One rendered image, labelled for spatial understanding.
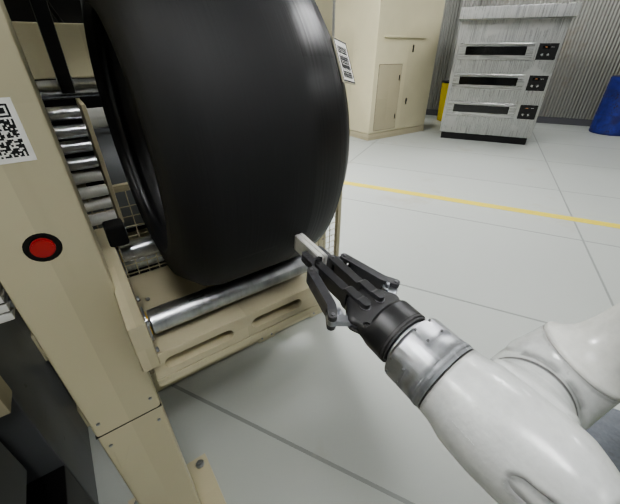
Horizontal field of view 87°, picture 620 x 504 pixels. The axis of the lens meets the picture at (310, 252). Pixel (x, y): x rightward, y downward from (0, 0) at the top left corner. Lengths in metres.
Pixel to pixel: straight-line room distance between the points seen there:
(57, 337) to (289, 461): 0.99
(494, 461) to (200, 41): 0.49
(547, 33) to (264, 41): 5.90
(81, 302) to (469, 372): 0.58
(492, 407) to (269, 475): 1.15
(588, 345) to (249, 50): 0.50
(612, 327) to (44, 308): 0.76
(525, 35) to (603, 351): 5.88
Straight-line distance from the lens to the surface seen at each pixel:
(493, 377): 0.37
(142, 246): 0.86
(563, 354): 0.47
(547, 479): 0.37
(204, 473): 1.47
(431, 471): 1.50
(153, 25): 0.45
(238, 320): 0.66
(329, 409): 1.55
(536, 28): 6.24
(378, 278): 0.48
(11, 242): 0.61
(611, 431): 0.97
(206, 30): 0.44
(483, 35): 6.20
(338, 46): 0.54
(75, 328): 0.70
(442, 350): 0.38
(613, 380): 0.49
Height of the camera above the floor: 1.31
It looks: 32 degrees down
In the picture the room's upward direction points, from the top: straight up
